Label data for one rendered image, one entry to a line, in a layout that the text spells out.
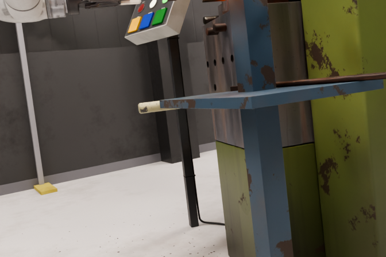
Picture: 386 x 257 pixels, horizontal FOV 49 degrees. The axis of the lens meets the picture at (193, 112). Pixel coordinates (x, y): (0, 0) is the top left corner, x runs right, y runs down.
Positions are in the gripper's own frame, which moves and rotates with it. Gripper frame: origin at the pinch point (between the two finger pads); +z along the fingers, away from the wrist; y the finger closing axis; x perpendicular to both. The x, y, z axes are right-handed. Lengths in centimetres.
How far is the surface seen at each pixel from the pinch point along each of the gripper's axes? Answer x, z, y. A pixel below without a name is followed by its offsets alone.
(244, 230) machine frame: -83, 29, 6
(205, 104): -34, 2, 62
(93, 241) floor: -100, -22, -65
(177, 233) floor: -100, 17, -53
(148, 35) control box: -6, 15, -53
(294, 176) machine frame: -63, 41, 22
